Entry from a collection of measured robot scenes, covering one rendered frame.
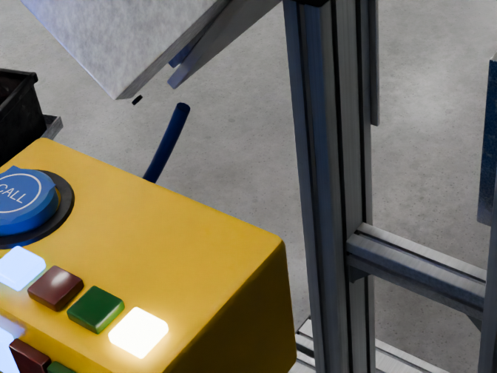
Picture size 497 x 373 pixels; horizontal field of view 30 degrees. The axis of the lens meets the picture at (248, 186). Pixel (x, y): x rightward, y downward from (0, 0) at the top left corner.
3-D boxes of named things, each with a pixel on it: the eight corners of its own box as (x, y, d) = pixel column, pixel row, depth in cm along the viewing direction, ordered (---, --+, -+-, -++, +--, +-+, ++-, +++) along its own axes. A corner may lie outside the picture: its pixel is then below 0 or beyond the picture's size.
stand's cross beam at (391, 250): (505, 302, 106) (507, 277, 103) (489, 325, 104) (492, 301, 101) (363, 244, 115) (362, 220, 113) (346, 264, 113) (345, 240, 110)
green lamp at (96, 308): (126, 308, 39) (124, 299, 39) (98, 337, 38) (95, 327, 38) (96, 292, 40) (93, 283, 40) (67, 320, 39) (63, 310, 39)
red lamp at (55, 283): (86, 287, 40) (83, 277, 40) (57, 314, 39) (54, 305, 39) (57, 271, 41) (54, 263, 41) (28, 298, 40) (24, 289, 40)
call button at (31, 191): (78, 206, 45) (69, 179, 44) (18, 256, 43) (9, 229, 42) (21, 180, 47) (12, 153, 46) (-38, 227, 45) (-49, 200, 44)
